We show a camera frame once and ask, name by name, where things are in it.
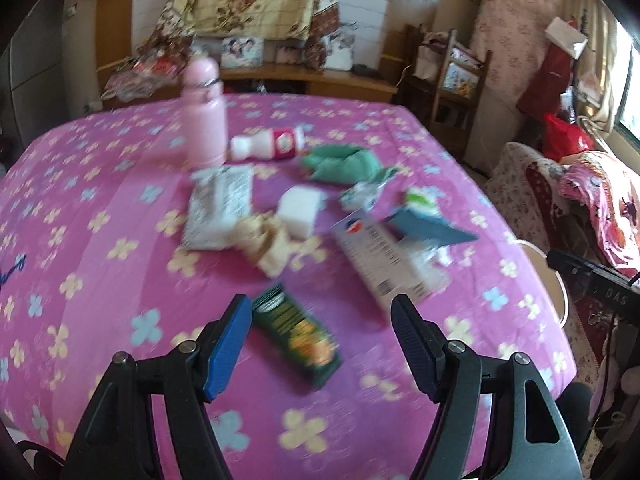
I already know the pink printed blanket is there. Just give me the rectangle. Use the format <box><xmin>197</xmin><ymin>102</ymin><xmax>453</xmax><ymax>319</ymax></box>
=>
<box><xmin>557</xmin><ymin>150</ymin><xmax>640</xmax><ymax>281</ymax></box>

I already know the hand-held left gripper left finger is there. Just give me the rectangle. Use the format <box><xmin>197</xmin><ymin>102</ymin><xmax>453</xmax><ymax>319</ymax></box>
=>
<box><xmin>60</xmin><ymin>294</ymin><xmax>253</xmax><ymax>480</ymax></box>

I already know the white bottle with red label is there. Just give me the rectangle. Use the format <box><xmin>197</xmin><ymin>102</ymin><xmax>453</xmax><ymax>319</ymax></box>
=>
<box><xmin>229</xmin><ymin>126</ymin><xmax>306</xmax><ymax>162</ymax></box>

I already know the floral covered sofa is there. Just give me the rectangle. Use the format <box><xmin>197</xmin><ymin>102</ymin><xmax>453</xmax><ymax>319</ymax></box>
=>
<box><xmin>482</xmin><ymin>142</ymin><xmax>640</xmax><ymax>480</ymax></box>

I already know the pink bottle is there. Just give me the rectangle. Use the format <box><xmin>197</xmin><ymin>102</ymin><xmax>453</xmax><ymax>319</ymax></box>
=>
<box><xmin>181</xmin><ymin>56</ymin><xmax>228</xmax><ymax>167</ymax></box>

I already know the white foam block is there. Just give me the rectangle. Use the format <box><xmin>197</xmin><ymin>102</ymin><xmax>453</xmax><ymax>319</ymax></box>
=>
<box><xmin>276</xmin><ymin>185</ymin><xmax>327</xmax><ymax>241</ymax></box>

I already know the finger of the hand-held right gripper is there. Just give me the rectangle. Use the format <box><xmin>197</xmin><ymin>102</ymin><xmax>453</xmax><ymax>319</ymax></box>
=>
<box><xmin>546</xmin><ymin>249</ymin><xmax>593</xmax><ymax>281</ymax></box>

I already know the grey refrigerator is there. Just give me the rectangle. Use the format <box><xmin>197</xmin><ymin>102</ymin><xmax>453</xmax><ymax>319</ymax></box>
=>
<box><xmin>0</xmin><ymin>0</ymin><xmax>76</xmax><ymax>126</ymax></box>

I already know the white printed bag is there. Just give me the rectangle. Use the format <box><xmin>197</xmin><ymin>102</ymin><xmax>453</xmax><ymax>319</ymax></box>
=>
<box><xmin>325</xmin><ymin>30</ymin><xmax>356</xmax><ymax>71</ymax></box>

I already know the green juice carton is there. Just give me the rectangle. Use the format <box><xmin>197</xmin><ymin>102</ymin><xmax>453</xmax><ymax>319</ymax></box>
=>
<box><xmin>250</xmin><ymin>284</ymin><xmax>343</xmax><ymax>390</ymax></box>

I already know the white round bucket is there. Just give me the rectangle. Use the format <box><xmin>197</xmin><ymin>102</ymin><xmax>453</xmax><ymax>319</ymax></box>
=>
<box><xmin>515</xmin><ymin>239</ymin><xmax>568</xmax><ymax>328</ymax></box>

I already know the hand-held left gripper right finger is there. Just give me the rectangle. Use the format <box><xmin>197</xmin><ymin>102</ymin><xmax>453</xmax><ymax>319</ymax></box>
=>
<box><xmin>390</xmin><ymin>294</ymin><xmax>585</xmax><ymax>480</ymax></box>

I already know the dark red gift bag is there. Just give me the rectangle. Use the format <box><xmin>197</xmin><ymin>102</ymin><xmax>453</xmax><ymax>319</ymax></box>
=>
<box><xmin>517</xmin><ymin>42</ymin><xmax>573</xmax><ymax>116</ymax></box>

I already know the pink flower blanket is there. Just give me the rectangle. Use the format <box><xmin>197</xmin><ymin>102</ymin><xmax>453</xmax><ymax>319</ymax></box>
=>
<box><xmin>0</xmin><ymin>92</ymin><xmax>576</xmax><ymax>480</ymax></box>

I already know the dark wooden rack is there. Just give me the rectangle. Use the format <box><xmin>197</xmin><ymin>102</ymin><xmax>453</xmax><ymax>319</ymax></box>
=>
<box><xmin>400</xmin><ymin>25</ymin><xmax>493</xmax><ymax>161</ymax></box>

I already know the small green white wrapper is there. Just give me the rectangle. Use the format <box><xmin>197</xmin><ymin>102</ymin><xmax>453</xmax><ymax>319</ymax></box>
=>
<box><xmin>402</xmin><ymin>186</ymin><xmax>441</xmax><ymax>211</ymax></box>

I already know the white printed packet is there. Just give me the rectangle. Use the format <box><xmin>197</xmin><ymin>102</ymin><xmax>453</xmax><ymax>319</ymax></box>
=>
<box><xmin>181</xmin><ymin>165</ymin><xmax>254</xmax><ymax>252</ymax></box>

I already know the teal paper piece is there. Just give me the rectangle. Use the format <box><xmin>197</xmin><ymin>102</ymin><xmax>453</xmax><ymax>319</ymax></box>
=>
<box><xmin>384</xmin><ymin>205</ymin><xmax>480</xmax><ymax>248</ymax></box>

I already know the window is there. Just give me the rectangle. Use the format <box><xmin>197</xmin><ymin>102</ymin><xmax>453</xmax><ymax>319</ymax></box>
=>
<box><xmin>612</xmin><ymin>20</ymin><xmax>640</xmax><ymax>141</ymax></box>

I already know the floral mattress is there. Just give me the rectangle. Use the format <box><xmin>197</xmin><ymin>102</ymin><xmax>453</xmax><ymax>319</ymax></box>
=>
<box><xmin>472</xmin><ymin>0</ymin><xmax>561</xmax><ymax>106</ymax></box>

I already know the white paper bag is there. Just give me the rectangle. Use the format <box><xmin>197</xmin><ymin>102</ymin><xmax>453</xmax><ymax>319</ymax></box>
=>
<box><xmin>545</xmin><ymin>16</ymin><xmax>590</xmax><ymax>58</ymax></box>

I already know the green cloth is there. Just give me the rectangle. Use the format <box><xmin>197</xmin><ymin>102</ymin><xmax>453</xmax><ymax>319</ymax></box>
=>
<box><xmin>300</xmin><ymin>144</ymin><xmax>398</xmax><ymax>186</ymax></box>

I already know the large photo frame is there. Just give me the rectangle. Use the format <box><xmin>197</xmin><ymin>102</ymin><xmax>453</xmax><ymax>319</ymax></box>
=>
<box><xmin>220</xmin><ymin>36</ymin><xmax>264</xmax><ymax>69</ymax></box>

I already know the small crumpled clear wrapper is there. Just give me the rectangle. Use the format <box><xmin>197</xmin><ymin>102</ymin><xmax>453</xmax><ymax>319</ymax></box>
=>
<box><xmin>341</xmin><ymin>180</ymin><xmax>386</xmax><ymax>211</ymax></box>

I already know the beige curtain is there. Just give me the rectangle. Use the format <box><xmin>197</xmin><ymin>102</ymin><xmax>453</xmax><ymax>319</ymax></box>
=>
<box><xmin>570</xmin><ymin>0</ymin><xmax>621</xmax><ymax>131</ymax></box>

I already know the white barcode box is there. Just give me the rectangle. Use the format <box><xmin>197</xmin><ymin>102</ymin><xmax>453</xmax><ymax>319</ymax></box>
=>
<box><xmin>331</xmin><ymin>212</ymin><xmax>448</xmax><ymax>308</ymax></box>

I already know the pile of colourful packets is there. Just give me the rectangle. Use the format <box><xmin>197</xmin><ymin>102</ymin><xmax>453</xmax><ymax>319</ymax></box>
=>
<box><xmin>102</xmin><ymin>55</ymin><xmax>188</xmax><ymax>101</ymax></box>

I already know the red plastic bag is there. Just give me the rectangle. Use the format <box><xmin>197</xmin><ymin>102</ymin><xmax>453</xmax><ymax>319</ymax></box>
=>
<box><xmin>542</xmin><ymin>112</ymin><xmax>596</xmax><ymax>163</ymax></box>

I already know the wooden headboard cabinet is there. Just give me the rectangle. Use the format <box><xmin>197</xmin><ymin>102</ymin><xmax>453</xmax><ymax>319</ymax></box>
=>
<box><xmin>95</xmin><ymin>60</ymin><xmax>398</xmax><ymax>108</ymax></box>

